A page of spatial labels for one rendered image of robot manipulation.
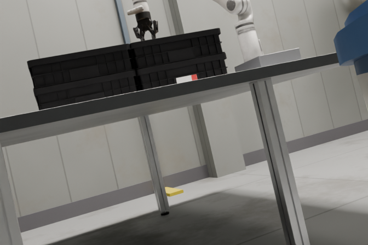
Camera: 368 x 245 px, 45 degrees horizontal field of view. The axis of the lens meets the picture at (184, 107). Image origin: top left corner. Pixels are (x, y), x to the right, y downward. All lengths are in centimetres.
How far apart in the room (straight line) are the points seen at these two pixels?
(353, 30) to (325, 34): 490
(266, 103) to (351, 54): 134
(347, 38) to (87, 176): 365
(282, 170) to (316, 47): 350
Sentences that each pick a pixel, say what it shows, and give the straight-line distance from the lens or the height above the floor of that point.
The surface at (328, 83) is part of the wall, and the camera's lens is 506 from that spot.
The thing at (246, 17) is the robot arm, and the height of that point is 99.
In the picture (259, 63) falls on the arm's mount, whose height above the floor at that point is 75.
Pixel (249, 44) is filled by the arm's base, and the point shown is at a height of 86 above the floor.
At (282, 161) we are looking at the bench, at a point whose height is 36.
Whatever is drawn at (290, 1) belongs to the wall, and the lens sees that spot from 499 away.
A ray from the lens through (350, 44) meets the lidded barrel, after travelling 28.
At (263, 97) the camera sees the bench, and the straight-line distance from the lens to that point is 161.
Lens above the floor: 59
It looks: 1 degrees up
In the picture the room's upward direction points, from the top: 13 degrees counter-clockwise
